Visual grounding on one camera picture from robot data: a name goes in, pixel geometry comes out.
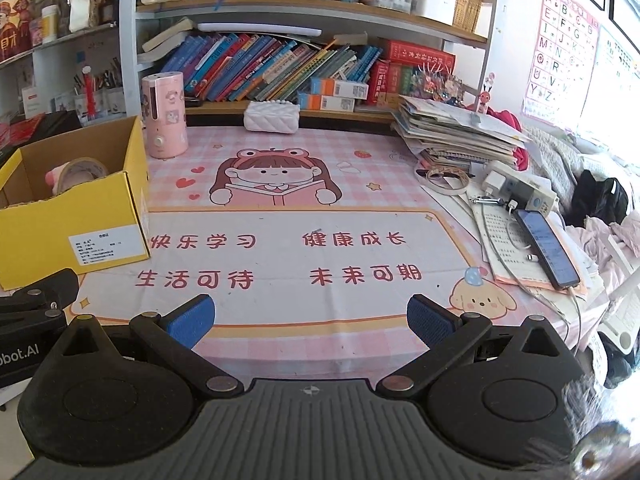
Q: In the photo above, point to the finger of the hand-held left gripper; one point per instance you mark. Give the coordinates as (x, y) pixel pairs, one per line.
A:
(40, 295)

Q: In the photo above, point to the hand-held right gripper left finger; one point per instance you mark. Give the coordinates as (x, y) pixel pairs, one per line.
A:
(192, 320)

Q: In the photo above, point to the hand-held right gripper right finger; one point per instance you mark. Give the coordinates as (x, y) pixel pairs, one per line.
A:
(430, 320)

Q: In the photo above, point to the yellow cardboard box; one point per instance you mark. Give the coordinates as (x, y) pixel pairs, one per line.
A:
(50, 240)

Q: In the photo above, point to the pink plush toy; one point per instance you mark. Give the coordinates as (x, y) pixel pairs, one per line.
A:
(52, 177)

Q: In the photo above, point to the yellow tape roll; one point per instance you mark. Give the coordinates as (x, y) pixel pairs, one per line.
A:
(75, 170)

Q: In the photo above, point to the printed paper sheets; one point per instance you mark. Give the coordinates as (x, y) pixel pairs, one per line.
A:
(500, 250)

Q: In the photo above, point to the black smartphone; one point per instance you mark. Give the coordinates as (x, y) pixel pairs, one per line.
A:
(545, 245)

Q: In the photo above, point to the pink printed table cloth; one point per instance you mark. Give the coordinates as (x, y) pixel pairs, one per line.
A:
(350, 200)

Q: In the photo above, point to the white power strip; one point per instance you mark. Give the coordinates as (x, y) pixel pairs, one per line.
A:
(525, 190)

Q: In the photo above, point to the red paper decorations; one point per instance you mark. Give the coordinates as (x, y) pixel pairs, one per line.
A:
(20, 132)

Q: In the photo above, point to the black electronic keyboard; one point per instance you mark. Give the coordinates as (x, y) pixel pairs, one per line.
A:
(60, 122)

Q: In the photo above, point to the stack of papers and magazines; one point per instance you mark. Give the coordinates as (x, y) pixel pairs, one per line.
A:
(455, 132)

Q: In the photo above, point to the white card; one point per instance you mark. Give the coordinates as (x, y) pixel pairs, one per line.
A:
(31, 105)

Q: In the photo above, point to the pink cylindrical humidifier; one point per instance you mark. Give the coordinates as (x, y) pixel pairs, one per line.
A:
(165, 115)

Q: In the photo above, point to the black bag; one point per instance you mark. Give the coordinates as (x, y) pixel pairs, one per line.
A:
(600, 197)

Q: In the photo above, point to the red tassel ornament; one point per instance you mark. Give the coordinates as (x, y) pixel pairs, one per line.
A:
(88, 90)

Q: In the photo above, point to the red cloth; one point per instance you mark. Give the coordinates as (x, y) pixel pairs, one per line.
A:
(507, 120)

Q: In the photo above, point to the white quilted pouch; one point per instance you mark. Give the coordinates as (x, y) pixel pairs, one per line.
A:
(272, 120)

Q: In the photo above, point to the pink deer figure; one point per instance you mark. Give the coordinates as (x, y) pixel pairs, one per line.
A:
(486, 97)

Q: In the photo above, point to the colourful paper ornament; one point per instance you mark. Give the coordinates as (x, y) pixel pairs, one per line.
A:
(435, 85)

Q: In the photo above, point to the orange white carton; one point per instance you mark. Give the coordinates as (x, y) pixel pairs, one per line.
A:
(340, 89)
(327, 102)

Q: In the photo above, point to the thick standing hardcover books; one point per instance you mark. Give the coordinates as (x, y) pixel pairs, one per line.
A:
(392, 82)

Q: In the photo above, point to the white wooden bookshelf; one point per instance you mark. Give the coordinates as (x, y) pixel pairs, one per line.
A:
(127, 60)

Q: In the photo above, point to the row of leaning colourful books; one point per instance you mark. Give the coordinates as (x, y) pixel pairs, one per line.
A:
(260, 67)

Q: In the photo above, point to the thick lying book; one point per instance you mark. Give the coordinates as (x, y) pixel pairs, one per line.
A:
(167, 35)
(152, 57)

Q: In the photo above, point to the red fortune god paper box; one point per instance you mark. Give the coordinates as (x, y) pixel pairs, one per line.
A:
(15, 30)

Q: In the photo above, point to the red thick dictionary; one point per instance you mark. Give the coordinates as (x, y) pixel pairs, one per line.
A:
(420, 54)

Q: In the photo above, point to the white bottle yellow label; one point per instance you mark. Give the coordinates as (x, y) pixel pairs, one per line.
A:
(50, 25)

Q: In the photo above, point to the white wooden holder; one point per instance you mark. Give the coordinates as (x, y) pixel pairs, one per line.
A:
(85, 2)

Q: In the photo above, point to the white pen box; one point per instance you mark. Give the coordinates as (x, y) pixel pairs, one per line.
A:
(432, 5)

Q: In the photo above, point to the pink alphabet wall poster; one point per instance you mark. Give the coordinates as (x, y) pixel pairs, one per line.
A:
(560, 55)

